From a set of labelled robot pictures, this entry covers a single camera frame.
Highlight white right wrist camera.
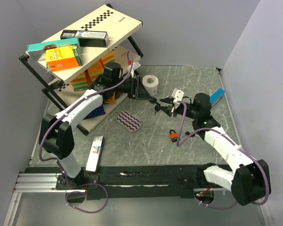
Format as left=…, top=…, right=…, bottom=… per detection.
left=171, top=88, right=184, bottom=109

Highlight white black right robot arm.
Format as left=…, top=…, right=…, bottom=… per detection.
left=155, top=89, right=271, bottom=206

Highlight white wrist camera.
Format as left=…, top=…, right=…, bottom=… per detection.
left=171, top=88, right=184, bottom=109
left=127, top=62, right=141, bottom=78

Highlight pink striped sponge pad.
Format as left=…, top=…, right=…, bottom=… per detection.
left=117, top=111, right=142, bottom=132

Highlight white toothpaste box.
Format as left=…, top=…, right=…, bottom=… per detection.
left=85, top=136, right=104, bottom=172

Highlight aluminium frame rail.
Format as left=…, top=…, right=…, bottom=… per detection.
left=13, top=173, right=59, bottom=193

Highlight white toilet paper roll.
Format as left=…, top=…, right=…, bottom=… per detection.
left=142, top=75, right=159, bottom=97

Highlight orange yellow box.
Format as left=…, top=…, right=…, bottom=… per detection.
left=45, top=45, right=83, bottom=72

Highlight orange snack bag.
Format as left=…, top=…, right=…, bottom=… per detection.
left=106, top=93, right=115, bottom=104

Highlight orange black padlock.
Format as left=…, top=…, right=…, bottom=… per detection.
left=169, top=129, right=178, bottom=143

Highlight black padlock keys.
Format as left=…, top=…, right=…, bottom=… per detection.
left=154, top=104, right=161, bottom=115

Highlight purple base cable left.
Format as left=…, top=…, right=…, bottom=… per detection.
left=65, top=183, right=108, bottom=214

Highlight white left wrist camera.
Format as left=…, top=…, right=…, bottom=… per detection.
left=127, top=62, right=141, bottom=78

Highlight black white long box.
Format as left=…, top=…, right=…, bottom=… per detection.
left=60, top=30, right=109, bottom=48

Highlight black padlock with keys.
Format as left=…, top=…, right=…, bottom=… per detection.
left=148, top=97, right=158, bottom=105

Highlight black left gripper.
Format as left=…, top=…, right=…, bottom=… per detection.
left=113, top=75, right=153, bottom=101

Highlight blue silver box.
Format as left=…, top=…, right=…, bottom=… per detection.
left=210, top=88, right=225, bottom=106

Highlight teal long box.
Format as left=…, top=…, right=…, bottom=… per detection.
left=26, top=38, right=81, bottom=61

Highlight yellow green sponge pack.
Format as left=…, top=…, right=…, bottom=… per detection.
left=87, top=59, right=105, bottom=81
left=71, top=72, right=88, bottom=91
left=100, top=51, right=115, bottom=68

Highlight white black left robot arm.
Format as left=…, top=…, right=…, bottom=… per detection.
left=39, top=62, right=157, bottom=189

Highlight beige black tiered shelf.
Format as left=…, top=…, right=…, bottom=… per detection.
left=18, top=3, right=144, bottom=136

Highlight blue snack bag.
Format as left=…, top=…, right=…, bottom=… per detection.
left=84, top=105, right=106, bottom=119

